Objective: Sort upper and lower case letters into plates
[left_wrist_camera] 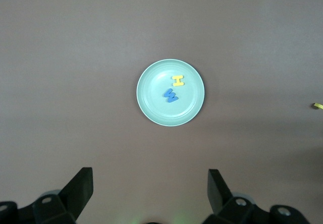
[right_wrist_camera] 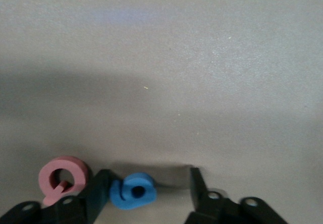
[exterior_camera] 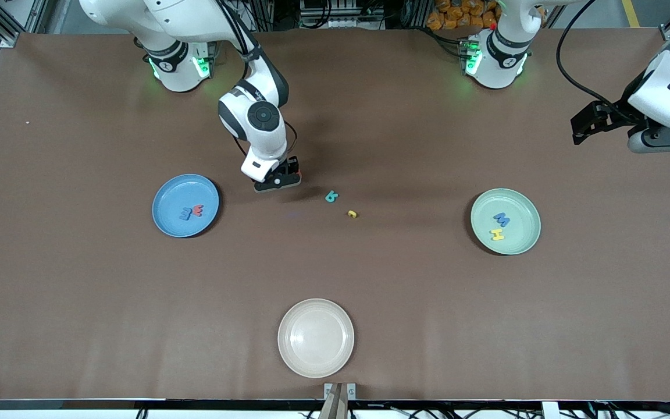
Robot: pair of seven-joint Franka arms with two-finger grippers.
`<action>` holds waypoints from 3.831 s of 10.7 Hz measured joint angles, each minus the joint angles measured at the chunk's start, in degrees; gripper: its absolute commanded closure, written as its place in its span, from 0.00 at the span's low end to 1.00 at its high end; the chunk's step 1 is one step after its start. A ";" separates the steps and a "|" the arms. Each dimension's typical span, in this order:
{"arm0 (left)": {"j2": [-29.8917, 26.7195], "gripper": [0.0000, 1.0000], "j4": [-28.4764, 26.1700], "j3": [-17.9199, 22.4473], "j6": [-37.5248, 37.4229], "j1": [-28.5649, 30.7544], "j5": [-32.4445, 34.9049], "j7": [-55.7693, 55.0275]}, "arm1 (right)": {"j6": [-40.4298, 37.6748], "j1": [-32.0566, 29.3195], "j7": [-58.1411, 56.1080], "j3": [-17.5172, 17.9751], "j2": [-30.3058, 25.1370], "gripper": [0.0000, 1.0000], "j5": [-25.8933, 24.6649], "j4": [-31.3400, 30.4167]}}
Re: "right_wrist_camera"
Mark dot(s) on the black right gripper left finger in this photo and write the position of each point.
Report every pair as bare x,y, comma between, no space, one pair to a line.
98,196

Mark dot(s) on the blue foam letter g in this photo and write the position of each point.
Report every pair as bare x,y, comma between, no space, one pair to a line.
149,183

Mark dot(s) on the red foam letter Q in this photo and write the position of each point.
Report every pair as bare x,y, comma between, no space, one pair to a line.
75,168

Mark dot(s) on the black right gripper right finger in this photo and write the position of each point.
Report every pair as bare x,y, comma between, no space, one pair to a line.
202,203

